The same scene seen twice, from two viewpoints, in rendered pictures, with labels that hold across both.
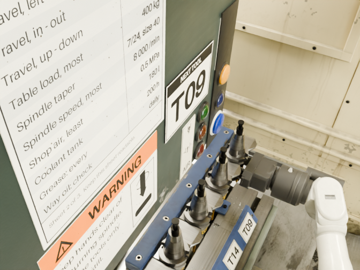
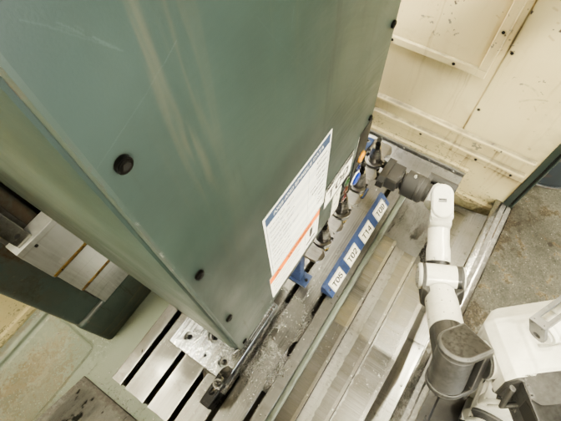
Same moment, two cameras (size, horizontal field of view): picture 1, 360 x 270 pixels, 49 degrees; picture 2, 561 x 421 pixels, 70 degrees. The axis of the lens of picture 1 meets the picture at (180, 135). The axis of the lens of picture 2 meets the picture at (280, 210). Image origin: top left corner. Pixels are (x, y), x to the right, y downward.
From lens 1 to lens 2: 37 cm
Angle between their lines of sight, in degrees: 20
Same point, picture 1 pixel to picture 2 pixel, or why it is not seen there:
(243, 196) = not seen: hidden behind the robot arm
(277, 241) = (405, 216)
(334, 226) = (442, 222)
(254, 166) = (387, 171)
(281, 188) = (406, 190)
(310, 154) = (442, 147)
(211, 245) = (351, 222)
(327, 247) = (434, 236)
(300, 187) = (422, 190)
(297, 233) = (422, 211)
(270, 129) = (409, 125)
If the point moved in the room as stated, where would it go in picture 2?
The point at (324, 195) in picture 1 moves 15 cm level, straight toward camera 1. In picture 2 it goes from (438, 199) to (414, 235)
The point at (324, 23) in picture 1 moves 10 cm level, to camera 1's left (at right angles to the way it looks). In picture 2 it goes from (465, 43) to (432, 42)
